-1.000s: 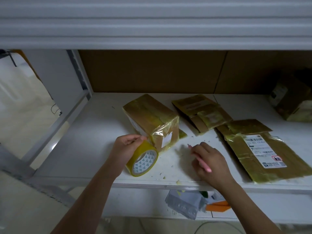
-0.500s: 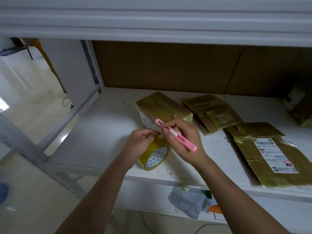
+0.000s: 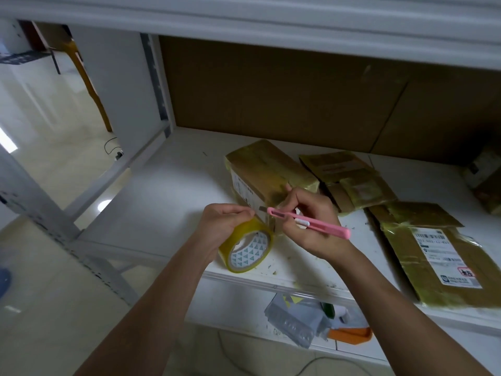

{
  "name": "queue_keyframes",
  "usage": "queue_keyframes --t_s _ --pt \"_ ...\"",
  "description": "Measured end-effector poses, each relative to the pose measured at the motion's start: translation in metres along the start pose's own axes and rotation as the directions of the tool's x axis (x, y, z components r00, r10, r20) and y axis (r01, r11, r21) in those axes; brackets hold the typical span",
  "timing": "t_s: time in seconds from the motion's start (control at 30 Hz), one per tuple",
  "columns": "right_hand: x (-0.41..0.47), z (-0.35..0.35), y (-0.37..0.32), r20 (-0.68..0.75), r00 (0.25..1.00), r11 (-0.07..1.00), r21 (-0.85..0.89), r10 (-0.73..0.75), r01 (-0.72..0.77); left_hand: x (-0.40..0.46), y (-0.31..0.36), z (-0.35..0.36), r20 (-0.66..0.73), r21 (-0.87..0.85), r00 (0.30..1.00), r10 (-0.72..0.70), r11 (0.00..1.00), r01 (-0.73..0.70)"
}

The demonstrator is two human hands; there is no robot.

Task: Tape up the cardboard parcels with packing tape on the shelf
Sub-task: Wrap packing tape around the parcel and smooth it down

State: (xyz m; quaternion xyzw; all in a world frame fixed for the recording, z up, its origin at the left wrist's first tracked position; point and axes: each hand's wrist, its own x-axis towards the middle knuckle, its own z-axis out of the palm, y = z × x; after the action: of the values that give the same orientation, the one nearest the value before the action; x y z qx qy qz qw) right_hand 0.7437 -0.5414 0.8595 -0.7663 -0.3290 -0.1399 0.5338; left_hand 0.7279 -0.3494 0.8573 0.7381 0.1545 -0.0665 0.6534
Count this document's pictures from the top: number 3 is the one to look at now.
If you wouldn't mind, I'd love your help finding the person's left hand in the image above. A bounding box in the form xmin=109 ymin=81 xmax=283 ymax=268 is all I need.
xmin=193 ymin=203 xmax=258 ymax=260

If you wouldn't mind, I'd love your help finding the person's right hand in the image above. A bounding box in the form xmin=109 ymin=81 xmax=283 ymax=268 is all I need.
xmin=275 ymin=185 xmax=362 ymax=268

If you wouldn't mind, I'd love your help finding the pink utility knife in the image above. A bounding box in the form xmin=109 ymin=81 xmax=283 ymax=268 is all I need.
xmin=259 ymin=204 xmax=352 ymax=240

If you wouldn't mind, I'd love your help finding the yellow tape roll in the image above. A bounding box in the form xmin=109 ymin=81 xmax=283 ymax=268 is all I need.
xmin=217 ymin=216 xmax=276 ymax=275

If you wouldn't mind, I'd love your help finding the small taped carton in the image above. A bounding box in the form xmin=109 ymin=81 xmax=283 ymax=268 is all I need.
xmin=298 ymin=150 xmax=399 ymax=215

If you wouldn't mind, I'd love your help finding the wide barcode label cardboard box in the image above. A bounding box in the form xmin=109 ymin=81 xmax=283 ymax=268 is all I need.
xmin=224 ymin=138 xmax=321 ymax=223

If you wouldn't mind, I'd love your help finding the white metal shelf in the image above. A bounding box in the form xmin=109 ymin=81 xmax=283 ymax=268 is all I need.
xmin=0 ymin=0 xmax=501 ymax=376

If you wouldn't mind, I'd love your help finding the stack of cardboard boxes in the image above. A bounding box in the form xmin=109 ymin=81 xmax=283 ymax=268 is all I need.
xmin=367 ymin=200 xmax=501 ymax=309

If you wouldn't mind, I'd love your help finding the person's right forearm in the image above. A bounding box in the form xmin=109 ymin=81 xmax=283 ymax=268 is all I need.
xmin=337 ymin=249 xmax=492 ymax=376

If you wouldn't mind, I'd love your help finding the person's left forearm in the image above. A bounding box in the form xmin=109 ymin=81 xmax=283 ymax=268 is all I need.
xmin=74 ymin=245 xmax=218 ymax=376

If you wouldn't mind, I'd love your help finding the orange plastic object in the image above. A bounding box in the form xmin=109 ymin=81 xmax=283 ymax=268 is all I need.
xmin=328 ymin=325 xmax=374 ymax=345

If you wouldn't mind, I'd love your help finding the wooden chair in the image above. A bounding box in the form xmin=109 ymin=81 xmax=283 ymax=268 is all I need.
xmin=22 ymin=21 xmax=115 ymax=135

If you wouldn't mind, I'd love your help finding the blue round object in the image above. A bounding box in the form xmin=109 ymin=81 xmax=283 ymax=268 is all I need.
xmin=0 ymin=266 xmax=14 ymax=301

